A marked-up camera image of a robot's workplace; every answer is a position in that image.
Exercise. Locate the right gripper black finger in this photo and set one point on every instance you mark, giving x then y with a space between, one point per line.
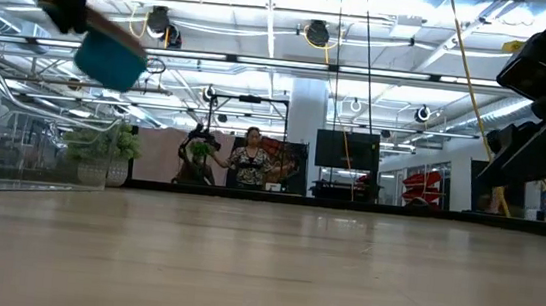
515 168

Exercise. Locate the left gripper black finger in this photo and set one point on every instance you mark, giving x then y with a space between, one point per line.
68 10

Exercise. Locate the teal measuring cup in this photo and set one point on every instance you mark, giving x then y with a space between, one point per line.
108 64

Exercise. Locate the neighbouring station robot arm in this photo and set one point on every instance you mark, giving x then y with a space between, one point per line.
194 165

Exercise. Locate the clear plastic basket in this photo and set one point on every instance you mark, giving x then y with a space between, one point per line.
2 147

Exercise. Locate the red rack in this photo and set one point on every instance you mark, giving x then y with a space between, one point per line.
423 180

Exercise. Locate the green potted plant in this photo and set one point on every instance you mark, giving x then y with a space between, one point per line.
103 146

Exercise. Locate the pink partition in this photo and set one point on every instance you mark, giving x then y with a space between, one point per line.
157 154

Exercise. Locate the person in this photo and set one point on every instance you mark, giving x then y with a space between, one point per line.
252 163

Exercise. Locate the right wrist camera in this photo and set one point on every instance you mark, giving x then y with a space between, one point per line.
500 140

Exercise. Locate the black table frame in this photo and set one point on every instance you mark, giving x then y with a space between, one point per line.
398 210

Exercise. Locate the black wall monitor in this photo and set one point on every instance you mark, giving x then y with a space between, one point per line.
347 150

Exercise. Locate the neighbouring station black frame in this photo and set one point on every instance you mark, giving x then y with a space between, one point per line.
250 99

